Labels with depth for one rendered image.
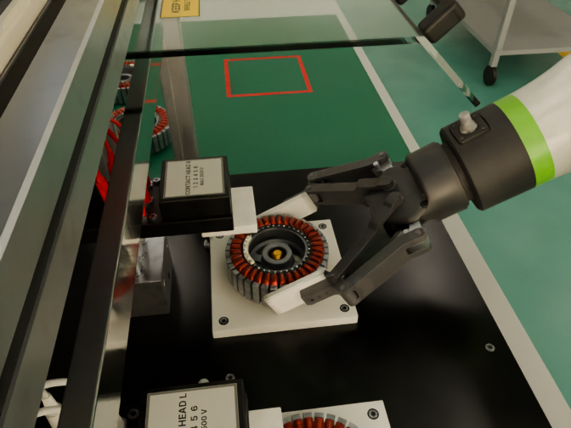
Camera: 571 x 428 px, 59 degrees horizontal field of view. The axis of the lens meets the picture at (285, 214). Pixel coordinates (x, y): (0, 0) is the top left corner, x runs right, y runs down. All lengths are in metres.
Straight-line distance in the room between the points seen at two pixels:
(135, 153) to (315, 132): 0.57
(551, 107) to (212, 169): 0.31
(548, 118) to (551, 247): 1.42
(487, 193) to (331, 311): 0.19
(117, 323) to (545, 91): 0.42
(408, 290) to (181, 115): 0.34
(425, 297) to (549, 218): 1.47
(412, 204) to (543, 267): 1.34
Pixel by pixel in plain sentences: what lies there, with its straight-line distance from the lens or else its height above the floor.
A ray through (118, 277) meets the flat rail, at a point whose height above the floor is 1.04.
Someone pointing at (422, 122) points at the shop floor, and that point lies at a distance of 2.39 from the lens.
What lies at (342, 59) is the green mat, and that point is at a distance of 1.09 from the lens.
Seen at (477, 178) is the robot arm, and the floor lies 0.92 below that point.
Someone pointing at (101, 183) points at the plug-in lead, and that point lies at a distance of 0.46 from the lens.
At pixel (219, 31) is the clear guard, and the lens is 0.38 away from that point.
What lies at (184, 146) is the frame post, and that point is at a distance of 0.67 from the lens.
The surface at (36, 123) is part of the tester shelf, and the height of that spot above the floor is 1.11.
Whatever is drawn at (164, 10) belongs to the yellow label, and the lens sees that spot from 0.43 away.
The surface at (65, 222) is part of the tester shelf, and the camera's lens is 0.19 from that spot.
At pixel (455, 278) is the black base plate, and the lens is 0.61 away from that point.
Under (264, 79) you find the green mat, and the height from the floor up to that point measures 0.75.
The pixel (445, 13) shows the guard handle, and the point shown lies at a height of 1.06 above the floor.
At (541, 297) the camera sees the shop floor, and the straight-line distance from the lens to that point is 1.73.
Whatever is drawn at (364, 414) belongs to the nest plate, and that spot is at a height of 0.78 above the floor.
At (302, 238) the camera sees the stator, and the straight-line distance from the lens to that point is 0.56.
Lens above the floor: 1.21
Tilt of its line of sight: 42 degrees down
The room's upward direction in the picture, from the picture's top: straight up
